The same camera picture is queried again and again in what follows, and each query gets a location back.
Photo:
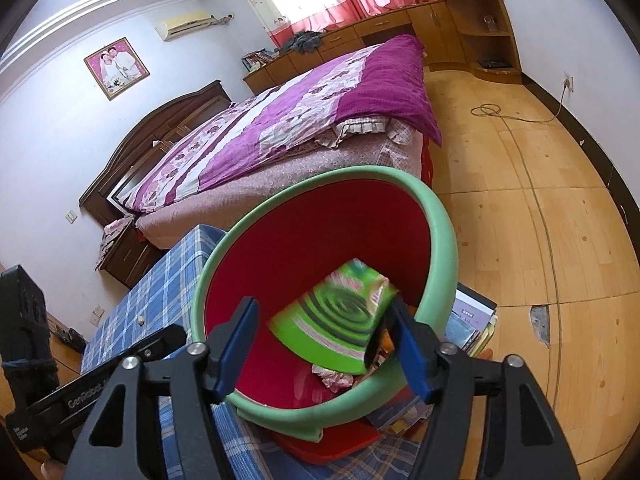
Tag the dark wooden headboard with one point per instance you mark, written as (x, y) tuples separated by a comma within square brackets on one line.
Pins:
[(156, 126)]

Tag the grey clothes pile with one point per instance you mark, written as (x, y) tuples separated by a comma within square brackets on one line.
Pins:
[(302, 42)]

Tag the red bin green rim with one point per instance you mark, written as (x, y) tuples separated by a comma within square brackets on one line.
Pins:
[(324, 259)]

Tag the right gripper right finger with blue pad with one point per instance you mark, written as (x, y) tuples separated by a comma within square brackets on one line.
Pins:
[(522, 438)]

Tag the books on cabinet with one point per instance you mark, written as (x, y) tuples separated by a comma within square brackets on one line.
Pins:
[(258, 59)]

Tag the white foam net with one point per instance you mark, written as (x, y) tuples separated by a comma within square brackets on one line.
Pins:
[(336, 382)]

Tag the stack of books under bin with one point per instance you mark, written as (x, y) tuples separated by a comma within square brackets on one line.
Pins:
[(471, 324)]

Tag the person's left hand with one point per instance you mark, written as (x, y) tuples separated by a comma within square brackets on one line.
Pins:
[(52, 470)]

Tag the clothes on nightstand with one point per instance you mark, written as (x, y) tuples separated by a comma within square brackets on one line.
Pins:
[(111, 233)]

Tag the bed with purple quilt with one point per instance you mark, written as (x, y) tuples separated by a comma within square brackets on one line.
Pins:
[(368, 107)]

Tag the green snack wrapper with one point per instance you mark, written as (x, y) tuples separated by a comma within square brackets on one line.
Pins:
[(337, 324)]

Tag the framed wedding photo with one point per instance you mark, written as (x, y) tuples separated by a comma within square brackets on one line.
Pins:
[(116, 67)]

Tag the black power strip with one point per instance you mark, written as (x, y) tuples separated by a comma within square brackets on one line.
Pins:
[(71, 338)]

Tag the wall air conditioner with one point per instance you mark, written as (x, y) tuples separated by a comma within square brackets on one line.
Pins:
[(183, 24)]

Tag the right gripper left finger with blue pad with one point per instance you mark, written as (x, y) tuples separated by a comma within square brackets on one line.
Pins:
[(122, 437)]

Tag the dark wooden nightstand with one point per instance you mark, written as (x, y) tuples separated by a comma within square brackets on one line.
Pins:
[(129, 257)]

